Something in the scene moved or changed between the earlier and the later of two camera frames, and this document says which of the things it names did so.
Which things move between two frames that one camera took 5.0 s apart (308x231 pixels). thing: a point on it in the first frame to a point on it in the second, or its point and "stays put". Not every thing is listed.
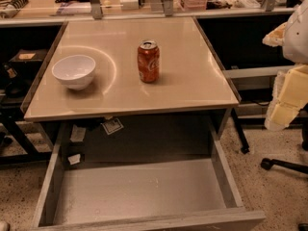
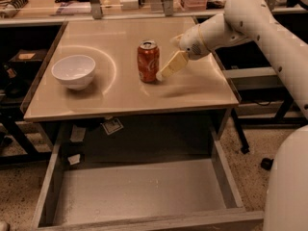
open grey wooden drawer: x=171 y=194 stays put
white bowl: x=75 y=71 stays put
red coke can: x=148 y=60 stays put
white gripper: x=296 y=38 to x=190 y=42
